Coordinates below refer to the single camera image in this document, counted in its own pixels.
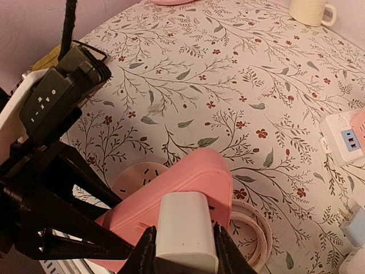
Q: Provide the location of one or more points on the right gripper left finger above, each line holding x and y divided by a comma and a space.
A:
141, 259

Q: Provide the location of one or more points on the light blue charger plug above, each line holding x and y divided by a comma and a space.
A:
353, 227

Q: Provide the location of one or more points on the white square adapter plug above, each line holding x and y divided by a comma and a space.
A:
354, 262

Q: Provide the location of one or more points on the black framed tray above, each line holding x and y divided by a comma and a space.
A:
98, 54

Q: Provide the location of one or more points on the pink cube socket front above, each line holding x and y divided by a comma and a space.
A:
357, 122

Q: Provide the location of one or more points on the white charger plug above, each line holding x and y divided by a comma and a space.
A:
184, 239

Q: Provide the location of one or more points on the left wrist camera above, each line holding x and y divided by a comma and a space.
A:
45, 98

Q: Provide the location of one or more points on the cream ceramic mug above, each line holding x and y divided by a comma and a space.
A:
311, 12

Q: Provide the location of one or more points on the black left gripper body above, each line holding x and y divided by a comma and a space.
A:
24, 218

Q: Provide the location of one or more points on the pink triangular power strip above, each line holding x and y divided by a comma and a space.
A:
203, 170

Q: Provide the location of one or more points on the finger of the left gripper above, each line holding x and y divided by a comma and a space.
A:
98, 243
65, 168

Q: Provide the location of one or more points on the white long power strip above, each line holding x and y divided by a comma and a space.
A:
339, 140

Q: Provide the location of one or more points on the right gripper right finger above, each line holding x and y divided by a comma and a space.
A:
230, 259

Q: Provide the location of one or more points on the pink plate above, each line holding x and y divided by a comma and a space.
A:
171, 2

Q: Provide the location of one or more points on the woven bamboo basket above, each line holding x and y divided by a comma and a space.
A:
49, 60

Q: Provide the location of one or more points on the round pink power strip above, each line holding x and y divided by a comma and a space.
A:
136, 177

